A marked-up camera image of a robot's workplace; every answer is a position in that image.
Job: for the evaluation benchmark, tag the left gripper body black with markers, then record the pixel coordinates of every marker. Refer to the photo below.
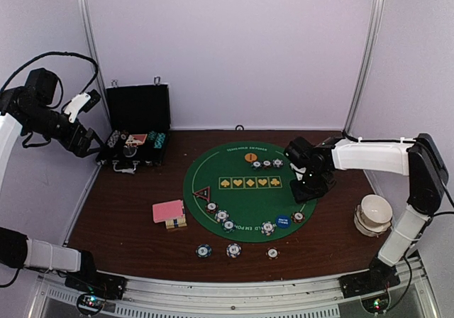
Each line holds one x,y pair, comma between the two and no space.
72,145

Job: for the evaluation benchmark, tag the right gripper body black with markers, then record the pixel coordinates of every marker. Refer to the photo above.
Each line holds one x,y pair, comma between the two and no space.
313,186

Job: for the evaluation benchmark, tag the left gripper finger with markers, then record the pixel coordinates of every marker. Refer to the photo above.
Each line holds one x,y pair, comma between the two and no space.
93,137
92,151

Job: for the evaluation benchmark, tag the orange big blind button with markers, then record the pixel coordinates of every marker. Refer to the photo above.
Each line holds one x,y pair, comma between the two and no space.
250,157

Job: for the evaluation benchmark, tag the brown orange chip stack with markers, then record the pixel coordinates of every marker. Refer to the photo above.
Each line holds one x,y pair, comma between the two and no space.
272,253

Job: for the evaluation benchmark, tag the blue tan chip stack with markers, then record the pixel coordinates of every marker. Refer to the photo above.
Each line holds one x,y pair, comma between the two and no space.
233,250

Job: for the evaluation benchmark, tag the triangular black red dealer button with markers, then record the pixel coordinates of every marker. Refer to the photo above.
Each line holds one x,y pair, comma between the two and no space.
204,194

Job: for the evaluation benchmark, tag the blue green chip stack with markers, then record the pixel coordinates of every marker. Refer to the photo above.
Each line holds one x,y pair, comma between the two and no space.
203,251

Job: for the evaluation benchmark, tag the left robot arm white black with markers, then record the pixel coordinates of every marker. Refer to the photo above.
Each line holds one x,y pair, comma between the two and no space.
29,112

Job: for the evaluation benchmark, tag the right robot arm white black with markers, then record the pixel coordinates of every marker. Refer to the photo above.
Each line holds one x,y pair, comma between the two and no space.
418,158

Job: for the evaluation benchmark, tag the blue tan chip row case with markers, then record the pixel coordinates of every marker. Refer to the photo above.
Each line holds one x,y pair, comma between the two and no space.
113,139

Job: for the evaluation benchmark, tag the clear round dealer puck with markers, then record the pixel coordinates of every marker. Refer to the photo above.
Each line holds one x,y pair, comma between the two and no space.
130,151

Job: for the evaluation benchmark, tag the playing cards in case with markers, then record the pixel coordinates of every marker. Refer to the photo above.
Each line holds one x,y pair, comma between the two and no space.
136,139

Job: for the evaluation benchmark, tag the black poker chip case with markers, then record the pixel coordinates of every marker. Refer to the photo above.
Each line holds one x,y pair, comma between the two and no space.
137,109

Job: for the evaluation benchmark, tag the blue small blind button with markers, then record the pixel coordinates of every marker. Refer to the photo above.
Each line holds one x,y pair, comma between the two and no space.
283,221

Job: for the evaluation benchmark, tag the stacked white bowls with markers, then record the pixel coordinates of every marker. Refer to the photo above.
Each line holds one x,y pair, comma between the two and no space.
373,216

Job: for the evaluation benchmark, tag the teal chip row in case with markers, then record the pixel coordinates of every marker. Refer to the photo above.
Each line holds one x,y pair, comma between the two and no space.
156,139

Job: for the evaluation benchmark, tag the round green poker mat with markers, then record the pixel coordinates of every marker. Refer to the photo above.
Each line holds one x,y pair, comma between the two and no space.
250,196

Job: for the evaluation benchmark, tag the red-backed card deck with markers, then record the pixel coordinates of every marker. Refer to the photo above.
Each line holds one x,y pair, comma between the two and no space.
171,213

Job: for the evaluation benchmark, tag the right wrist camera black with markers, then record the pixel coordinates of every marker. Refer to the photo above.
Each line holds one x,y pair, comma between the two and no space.
298,151

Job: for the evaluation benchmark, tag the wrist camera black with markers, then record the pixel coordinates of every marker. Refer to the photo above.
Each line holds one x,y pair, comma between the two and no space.
43,83
298,151

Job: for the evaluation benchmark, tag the silver case handle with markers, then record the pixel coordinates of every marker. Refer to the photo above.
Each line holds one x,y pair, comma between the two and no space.
129,171

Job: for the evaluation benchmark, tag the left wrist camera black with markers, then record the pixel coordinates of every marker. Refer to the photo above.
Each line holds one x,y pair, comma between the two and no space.
43,83

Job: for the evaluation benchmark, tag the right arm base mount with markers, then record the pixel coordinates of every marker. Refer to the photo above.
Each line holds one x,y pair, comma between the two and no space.
369,286

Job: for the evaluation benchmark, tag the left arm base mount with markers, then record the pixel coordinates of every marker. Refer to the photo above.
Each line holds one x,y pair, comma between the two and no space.
95,293

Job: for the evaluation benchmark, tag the aluminium front rail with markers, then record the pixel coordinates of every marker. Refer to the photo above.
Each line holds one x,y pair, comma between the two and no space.
311,297

